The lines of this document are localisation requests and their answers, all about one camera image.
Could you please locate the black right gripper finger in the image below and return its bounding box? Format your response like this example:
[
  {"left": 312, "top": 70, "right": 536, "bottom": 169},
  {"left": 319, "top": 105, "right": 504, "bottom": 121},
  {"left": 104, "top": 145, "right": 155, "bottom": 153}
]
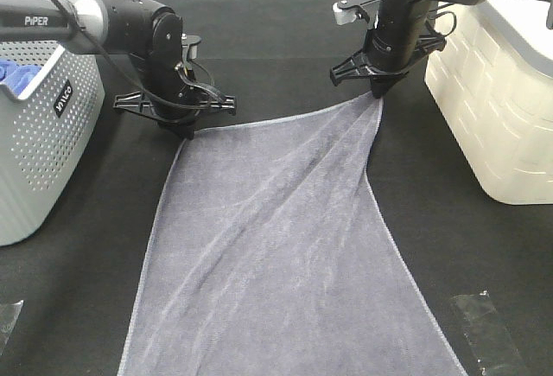
[{"left": 370, "top": 72, "right": 408, "bottom": 99}]

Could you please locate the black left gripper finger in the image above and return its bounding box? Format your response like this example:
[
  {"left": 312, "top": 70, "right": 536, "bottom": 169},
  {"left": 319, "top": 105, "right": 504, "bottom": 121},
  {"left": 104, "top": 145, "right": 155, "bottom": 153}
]
[{"left": 157, "top": 122, "right": 194, "bottom": 140}]

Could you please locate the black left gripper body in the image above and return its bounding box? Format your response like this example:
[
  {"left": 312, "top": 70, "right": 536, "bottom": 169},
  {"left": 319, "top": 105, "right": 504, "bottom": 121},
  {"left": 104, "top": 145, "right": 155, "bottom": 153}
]
[{"left": 113, "top": 58, "right": 237, "bottom": 128}]

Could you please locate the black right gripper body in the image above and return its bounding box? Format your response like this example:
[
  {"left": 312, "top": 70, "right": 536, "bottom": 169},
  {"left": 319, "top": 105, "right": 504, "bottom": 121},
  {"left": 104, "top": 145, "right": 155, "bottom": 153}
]
[{"left": 330, "top": 2, "right": 446, "bottom": 80}]

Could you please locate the grey microfibre towel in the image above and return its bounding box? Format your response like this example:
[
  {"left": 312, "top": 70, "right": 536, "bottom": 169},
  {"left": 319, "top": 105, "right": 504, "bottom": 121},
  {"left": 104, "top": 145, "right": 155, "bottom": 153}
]
[{"left": 118, "top": 93, "right": 464, "bottom": 375}]

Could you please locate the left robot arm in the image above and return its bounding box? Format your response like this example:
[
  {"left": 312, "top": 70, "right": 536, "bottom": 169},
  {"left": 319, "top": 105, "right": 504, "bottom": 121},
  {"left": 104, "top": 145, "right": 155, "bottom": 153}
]
[{"left": 1, "top": 0, "right": 237, "bottom": 139}]

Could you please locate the blue towel in basket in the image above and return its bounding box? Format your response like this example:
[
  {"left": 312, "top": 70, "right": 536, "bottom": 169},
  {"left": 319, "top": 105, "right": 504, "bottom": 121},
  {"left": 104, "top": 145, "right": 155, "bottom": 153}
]
[{"left": 0, "top": 59, "right": 41, "bottom": 96}]

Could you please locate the cream plastic storage basket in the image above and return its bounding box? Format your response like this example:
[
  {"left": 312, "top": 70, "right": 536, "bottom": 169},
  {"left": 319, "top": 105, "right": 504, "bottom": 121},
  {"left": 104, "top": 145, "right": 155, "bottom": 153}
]
[{"left": 425, "top": 0, "right": 552, "bottom": 205}]

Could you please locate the black table mat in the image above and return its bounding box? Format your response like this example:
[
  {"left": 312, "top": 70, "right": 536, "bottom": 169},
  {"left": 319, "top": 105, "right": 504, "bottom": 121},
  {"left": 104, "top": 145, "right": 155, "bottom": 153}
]
[{"left": 1, "top": 0, "right": 552, "bottom": 375}]

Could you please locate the grey perforated laundry basket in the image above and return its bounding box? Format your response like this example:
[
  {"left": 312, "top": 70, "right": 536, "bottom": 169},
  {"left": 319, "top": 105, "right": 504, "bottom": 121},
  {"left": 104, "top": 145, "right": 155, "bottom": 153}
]
[{"left": 1, "top": 41, "right": 105, "bottom": 245}]

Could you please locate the left clear tape strip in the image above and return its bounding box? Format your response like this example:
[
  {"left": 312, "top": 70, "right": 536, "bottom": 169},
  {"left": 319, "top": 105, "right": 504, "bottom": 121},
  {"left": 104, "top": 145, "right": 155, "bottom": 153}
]
[{"left": 0, "top": 300, "right": 24, "bottom": 355}]

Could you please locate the clear tape strip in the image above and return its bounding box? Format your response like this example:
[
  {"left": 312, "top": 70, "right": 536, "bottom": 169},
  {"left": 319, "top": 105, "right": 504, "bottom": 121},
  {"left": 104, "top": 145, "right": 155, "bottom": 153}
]
[
  {"left": 450, "top": 290, "right": 531, "bottom": 376},
  {"left": 0, "top": 300, "right": 24, "bottom": 355}
]

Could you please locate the right clear tape strip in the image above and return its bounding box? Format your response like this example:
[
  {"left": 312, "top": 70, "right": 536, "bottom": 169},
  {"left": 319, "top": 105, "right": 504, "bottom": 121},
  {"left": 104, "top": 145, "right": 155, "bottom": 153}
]
[{"left": 450, "top": 290, "right": 531, "bottom": 376}]

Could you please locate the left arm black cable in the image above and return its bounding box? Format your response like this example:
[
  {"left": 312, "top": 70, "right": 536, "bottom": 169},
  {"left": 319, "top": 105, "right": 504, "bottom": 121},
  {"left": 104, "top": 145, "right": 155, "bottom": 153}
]
[{"left": 11, "top": 0, "right": 232, "bottom": 112}]

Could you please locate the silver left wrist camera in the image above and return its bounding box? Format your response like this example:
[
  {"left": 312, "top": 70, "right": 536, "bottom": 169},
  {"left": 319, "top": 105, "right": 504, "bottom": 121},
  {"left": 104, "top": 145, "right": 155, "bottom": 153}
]
[{"left": 181, "top": 34, "right": 202, "bottom": 61}]

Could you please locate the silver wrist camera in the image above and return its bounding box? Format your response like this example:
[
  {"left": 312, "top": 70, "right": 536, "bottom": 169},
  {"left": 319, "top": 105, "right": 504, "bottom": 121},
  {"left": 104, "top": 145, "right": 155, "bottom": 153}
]
[
  {"left": 181, "top": 34, "right": 202, "bottom": 61},
  {"left": 333, "top": 0, "right": 381, "bottom": 29}
]

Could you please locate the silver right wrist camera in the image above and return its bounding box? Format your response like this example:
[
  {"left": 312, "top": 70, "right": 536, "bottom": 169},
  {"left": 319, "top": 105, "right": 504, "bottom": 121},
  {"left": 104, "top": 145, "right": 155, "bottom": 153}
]
[{"left": 333, "top": 0, "right": 381, "bottom": 29}]

